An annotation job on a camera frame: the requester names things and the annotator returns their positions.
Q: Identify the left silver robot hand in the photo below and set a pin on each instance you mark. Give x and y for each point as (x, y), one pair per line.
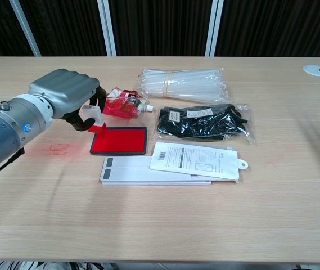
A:
(64, 90)

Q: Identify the white and red stamp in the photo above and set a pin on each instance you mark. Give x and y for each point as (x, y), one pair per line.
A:
(94, 114)

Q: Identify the red ink pad case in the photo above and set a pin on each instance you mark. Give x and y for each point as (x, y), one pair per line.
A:
(123, 142)

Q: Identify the yellowish rubber band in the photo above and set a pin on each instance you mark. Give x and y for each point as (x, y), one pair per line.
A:
(167, 84)

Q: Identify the white folding stand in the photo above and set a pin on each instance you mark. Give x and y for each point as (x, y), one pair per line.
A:
(131, 174)

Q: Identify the clear tube bundle in bag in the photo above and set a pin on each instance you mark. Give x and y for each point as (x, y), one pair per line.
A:
(193, 84)

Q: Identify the black gloves in clear bag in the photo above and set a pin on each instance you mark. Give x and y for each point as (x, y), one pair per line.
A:
(199, 123)

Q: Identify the white printed packaging card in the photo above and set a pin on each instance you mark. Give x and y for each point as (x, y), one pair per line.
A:
(193, 160)

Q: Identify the black and white clutter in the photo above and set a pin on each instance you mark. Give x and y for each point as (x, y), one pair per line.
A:
(50, 265)

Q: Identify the white partition post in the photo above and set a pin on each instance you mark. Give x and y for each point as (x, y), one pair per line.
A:
(214, 28)
(107, 28)
(24, 28)

